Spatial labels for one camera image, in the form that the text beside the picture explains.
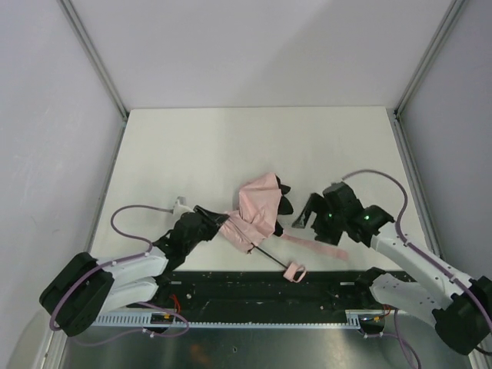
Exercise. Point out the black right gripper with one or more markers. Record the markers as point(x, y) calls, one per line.
point(319, 217)

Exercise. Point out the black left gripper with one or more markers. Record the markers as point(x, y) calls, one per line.
point(207, 221)

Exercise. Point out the pink folding umbrella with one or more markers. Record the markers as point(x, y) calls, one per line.
point(260, 202)

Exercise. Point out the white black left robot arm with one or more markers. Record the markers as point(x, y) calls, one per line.
point(88, 287)

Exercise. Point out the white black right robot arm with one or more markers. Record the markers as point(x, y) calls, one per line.
point(456, 305)

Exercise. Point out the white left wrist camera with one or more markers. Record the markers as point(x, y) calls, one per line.
point(180, 203)

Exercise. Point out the aluminium corner post right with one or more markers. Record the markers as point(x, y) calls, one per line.
point(437, 42)

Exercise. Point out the aluminium corner post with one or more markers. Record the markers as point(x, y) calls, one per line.
point(81, 33)
point(437, 42)

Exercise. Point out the aluminium corner post left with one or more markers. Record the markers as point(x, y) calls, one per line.
point(81, 33)

